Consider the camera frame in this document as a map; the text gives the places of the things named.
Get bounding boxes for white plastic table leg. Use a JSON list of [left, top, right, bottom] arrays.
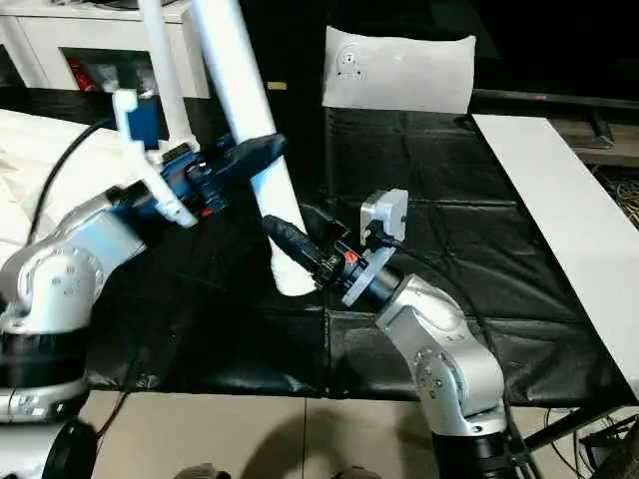
[[139, 0, 193, 149], [184, 0, 321, 298]]

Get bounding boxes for white plastic table top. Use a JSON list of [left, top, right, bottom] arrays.
[[0, 107, 136, 252]]

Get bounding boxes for black cabinet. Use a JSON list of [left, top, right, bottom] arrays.
[[210, 0, 639, 111]]

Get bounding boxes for black work mat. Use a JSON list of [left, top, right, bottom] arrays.
[[60, 88, 625, 405]]

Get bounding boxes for red bottle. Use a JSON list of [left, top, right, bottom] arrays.
[[68, 60, 91, 91]]

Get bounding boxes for white plastic bag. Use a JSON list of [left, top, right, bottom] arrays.
[[321, 24, 479, 117]]

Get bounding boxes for white cabinet with glass doors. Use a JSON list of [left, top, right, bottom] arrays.
[[0, 0, 217, 102]]

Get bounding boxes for black robot right foot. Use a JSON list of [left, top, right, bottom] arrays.
[[332, 466, 387, 479]]

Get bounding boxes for black robot foot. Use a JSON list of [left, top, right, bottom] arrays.
[[332, 466, 387, 479], [173, 463, 233, 479]]

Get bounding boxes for white side table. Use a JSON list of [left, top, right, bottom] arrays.
[[470, 112, 639, 402]]

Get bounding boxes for black robot left foot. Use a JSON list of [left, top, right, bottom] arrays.
[[173, 463, 233, 479]]

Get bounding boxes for black bar with red mark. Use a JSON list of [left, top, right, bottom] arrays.
[[468, 87, 622, 153]]

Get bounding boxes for black work table foot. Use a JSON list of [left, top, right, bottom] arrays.
[[517, 402, 639, 452]]

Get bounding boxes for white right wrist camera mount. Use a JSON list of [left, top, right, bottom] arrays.
[[342, 187, 411, 307]]

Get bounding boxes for tangled floor cables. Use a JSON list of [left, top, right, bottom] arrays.
[[571, 412, 639, 479]]

